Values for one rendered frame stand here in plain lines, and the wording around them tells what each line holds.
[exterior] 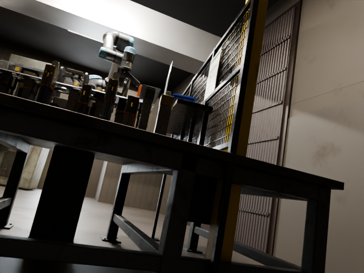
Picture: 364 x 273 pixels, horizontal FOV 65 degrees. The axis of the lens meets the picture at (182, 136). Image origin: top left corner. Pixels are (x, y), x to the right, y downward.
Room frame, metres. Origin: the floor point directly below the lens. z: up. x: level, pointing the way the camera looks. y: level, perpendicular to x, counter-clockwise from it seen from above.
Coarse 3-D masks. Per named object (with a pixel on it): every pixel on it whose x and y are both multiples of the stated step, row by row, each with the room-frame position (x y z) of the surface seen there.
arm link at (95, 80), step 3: (90, 75) 2.28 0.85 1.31; (93, 75) 2.27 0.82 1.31; (96, 75) 2.28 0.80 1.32; (90, 78) 2.26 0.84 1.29; (93, 78) 2.26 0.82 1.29; (96, 78) 2.28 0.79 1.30; (99, 78) 2.29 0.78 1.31; (90, 81) 2.27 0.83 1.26; (93, 81) 2.27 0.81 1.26; (96, 81) 2.28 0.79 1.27; (99, 81) 2.29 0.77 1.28; (102, 81) 2.30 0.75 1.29; (93, 84) 2.27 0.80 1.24; (96, 84) 2.28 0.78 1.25; (99, 84) 2.29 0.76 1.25; (102, 84) 2.30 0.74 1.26; (96, 87) 2.29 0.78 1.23
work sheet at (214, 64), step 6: (216, 54) 1.78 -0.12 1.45; (216, 60) 1.75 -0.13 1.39; (210, 66) 1.89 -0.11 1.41; (216, 66) 1.72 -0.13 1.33; (210, 72) 1.85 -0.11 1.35; (216, 72) 1.70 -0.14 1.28; (210, 78) 1.83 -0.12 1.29; (216, 78) 1.68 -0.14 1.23; (210, 84) 1.80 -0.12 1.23; (210, 90) 1.77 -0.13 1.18
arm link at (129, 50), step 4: (128, 48) 1.75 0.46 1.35; (132, 48) 1.76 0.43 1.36; (124, 52) 1.77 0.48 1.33; (128, 52) 1.75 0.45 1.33; (132, 52) 1.76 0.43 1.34; (124, 56) 1.76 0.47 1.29; (128, 56) 1.75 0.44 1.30; (132, 56) 1.76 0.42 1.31; (124, 60) 1.75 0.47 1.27; (128, 60) 1.75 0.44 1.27; (132, 60) 1.77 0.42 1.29
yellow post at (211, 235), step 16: (256, 32) 1.38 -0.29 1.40; (256, 48) 1.39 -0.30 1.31; (256, 64) 1.39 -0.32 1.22; (256, 80) 1.39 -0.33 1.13; (240, 128) 1.38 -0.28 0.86; (240, 144) 1.38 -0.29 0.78; (240, 192) 1.39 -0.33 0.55; (208, 240) 1.45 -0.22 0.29; (224, 240) 1.38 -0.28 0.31; (208, 256) 1.42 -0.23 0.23; (224, 256) 1.38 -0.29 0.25
